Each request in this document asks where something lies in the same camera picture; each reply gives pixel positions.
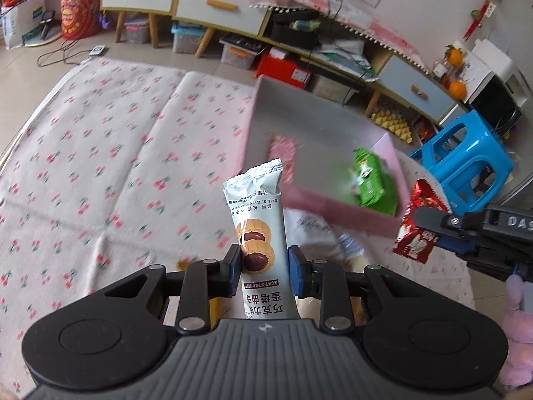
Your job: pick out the clear plastic storage box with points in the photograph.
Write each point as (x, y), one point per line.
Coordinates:
(333, 87)

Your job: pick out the yellow egg tray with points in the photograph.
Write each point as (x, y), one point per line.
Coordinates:
(391, 125)

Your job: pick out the green snack packet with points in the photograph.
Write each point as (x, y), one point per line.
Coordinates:
(372, 183)

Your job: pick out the blue plastic stool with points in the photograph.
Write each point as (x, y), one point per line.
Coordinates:
(470, 141)

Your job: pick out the clear storage box black lid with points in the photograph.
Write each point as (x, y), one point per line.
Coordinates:
(241, 52)

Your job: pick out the pink cardboard box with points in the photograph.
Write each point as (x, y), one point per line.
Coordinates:
(333, 212)

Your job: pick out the red hanging ornament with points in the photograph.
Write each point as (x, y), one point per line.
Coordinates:
(479, 12)

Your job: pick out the white paper bag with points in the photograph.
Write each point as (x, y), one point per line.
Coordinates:
(18, 21)

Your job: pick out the pile of plastic bags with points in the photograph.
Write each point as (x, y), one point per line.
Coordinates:
(345, 56)

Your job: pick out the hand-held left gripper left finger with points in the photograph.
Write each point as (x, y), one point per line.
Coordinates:
(236, 264)

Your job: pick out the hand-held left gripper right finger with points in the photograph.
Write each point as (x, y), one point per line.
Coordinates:
(295, 271)

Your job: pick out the white cookie snack packet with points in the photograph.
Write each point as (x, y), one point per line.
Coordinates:
(260, 233)

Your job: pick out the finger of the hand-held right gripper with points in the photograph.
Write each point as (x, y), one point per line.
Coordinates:
(437, 218)
(479, 254)

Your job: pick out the clear storage box blue lid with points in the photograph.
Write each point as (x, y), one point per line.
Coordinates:
(187, 39)

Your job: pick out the red snack packet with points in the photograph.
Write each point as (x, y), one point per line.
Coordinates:
(416, 243)

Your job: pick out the pink speckled snack packet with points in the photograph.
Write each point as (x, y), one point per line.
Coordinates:
(283, 154)

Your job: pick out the black device white base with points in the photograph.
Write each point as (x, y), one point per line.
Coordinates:
(45, 25)

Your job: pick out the red gift bag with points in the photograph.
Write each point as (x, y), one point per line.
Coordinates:
(79, 12)

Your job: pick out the small clear storage box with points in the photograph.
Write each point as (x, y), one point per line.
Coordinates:
(137, 31)

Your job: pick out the white packet dark print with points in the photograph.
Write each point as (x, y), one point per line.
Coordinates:
(306, 227)

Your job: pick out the long wooden cabinet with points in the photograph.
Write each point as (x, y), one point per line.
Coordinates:
(366, 87)

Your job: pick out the black basket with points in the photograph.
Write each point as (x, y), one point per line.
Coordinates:
(291, 31)

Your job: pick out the red cardboard box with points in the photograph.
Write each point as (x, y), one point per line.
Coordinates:
(283, 68)

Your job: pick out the white countertop oven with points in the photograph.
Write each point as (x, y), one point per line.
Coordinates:
(495, 75)

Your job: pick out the white blanket controller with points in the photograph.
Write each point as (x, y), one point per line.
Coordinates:
(96, 50)

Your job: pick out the cherry printed blanket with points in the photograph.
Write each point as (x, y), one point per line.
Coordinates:
(104, 154)

